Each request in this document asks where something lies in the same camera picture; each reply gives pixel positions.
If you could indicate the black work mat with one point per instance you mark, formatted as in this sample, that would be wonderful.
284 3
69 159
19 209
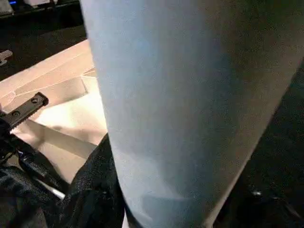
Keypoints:
47 35

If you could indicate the white plastic table top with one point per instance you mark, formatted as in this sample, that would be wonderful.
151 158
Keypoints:
59 83

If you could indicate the white plastic table leg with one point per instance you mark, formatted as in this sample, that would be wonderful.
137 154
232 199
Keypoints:
178 95

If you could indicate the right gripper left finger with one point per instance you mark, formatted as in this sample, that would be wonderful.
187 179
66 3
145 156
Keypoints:
99 190

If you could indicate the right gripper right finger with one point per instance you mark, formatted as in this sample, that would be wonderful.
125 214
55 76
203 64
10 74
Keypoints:
266 209

